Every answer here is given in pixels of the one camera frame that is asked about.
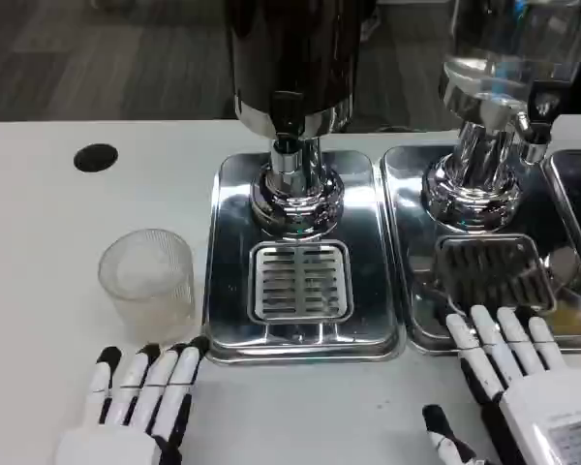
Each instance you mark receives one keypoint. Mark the clear ribbed glass cup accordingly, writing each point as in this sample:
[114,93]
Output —
[147,285]

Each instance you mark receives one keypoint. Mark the dark drink dispenser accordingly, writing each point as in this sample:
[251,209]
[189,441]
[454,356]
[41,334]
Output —
[292,116]

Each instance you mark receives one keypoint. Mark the clear drink dispenser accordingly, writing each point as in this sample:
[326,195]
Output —
[502,114]

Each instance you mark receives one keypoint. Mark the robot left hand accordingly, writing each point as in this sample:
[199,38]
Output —
[140,387]

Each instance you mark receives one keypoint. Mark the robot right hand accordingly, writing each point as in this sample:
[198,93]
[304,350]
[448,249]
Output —
[518,387]

